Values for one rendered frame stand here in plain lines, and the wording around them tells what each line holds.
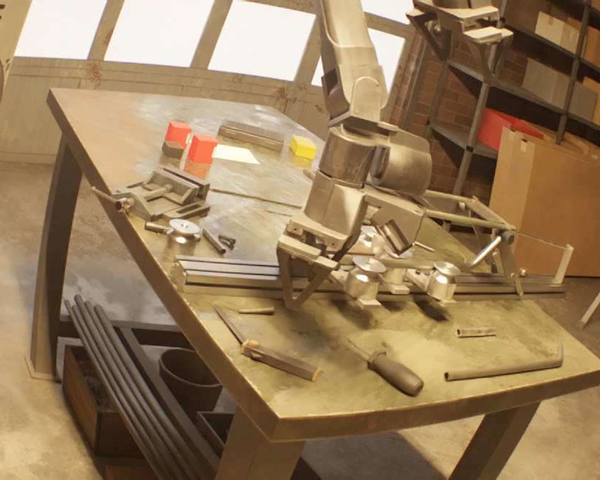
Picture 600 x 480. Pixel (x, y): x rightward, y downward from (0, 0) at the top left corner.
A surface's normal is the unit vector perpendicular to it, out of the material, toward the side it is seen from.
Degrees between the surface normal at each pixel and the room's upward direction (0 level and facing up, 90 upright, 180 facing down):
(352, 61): 63
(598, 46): 90
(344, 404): 0
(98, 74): 90
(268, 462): 90
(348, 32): 55
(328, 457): 0
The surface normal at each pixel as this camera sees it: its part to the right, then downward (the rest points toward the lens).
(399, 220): -0.27, 0.25
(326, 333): 0.29, -0.90
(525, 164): -0.86, -0.07
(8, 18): 0.57, 0.57
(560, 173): 0.51, 0.29
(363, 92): 0.31, -0.07
